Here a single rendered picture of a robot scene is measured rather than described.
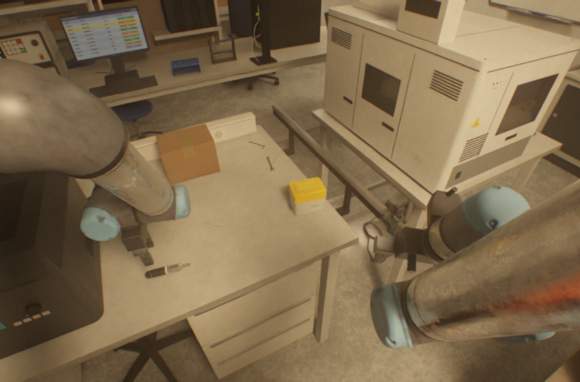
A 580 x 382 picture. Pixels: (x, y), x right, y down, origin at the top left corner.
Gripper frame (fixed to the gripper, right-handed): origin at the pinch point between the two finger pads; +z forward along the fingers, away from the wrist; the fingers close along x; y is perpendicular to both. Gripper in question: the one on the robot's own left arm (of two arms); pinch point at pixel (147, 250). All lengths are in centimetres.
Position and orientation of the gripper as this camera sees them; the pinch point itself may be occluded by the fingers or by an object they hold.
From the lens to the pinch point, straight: 102.1
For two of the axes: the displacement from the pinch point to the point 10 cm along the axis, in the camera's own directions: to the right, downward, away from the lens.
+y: -9.5, 2.1, -2.2
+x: 3.0, 6.2, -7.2
